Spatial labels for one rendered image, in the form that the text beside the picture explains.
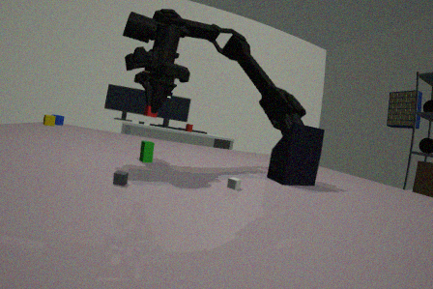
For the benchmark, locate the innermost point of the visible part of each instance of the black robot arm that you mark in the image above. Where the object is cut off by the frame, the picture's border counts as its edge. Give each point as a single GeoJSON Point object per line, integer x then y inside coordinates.
{"type": "Point", "coordinates": [167, 26]}

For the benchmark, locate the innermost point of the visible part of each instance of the blue block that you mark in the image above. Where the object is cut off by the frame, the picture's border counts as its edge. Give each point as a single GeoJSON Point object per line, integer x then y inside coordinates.
{"type": "Point", "coordinates": [59, 120]}

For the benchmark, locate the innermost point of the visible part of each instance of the yellow block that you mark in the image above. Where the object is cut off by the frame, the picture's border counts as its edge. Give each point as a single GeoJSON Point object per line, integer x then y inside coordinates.
{"type": "Point", "coordinates": [49, 120]}

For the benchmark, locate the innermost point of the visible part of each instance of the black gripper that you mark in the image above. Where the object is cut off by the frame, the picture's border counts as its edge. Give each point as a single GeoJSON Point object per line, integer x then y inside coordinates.
{"type": "Point", "coordinates": [159, 82]}

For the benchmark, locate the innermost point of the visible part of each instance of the red block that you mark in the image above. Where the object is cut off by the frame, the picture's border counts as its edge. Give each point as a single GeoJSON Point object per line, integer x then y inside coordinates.
{"type": "Point", "coordinates": [148, 112]}

